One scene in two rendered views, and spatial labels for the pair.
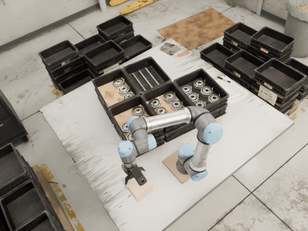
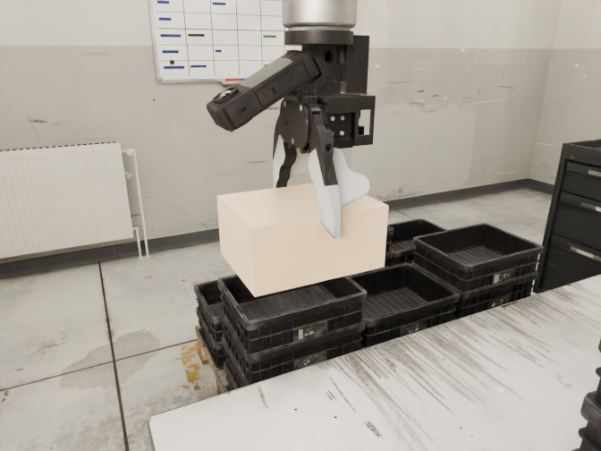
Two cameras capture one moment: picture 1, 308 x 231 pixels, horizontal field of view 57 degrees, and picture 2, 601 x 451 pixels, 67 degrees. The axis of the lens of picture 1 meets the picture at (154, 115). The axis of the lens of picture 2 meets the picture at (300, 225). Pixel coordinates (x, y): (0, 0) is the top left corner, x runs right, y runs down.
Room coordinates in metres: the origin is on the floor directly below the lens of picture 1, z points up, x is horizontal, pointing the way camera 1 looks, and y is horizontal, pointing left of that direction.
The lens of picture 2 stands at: (0.82, -0.34, 1.28)
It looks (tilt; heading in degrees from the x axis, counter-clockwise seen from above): 21 degrees down; 95
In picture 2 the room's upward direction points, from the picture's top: straight up
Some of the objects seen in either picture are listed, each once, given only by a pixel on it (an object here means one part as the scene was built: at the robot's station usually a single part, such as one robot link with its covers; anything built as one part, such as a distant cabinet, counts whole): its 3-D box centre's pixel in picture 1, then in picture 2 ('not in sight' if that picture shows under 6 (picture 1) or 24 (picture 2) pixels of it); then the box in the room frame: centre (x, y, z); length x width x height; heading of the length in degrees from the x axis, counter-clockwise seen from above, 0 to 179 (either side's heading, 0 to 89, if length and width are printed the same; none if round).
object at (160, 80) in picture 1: (146, 79); not in sight; (1.90, 0.02, 0.87); 0.40 x 0.30 x 0.11; 22
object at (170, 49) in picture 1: (169, 48); not in sight; (2.50, -0.27, 0.71); 0.22 x 0.19 x 0.01; 31
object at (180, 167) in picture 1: (186, 162); not in sight; (1.05, -0.19, 0.78); 0.15 x 0.15 x 0.10
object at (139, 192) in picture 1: (137, 183); (300, 231); (0.78, 0.15, 1.09); 0.16 x 0.12 x 0.07; 31
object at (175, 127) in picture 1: (168, 107); not in sight; (1.52, -0.13, 0.87); 0.40 x 0.30 x 0.11; 22
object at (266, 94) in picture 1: (267, 94); not in sight; (1.92, -1.18, 0.41); 0.31 x 0.02 x 0.16; 31
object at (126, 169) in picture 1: (130, 166); (324, 92); (0.80, 0.17, 1.24); 0.09 x 0.08 x 0.12; 31
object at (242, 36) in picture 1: (241, 44); not in sight; (2.91, -1.23, 0.31); 0.40 x 0.30 x 0.34; 31
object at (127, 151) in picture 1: (127, 151); not in sight; (0.80, 0.16, 1.40); 0.09 x 0.08 x 0.11; 108
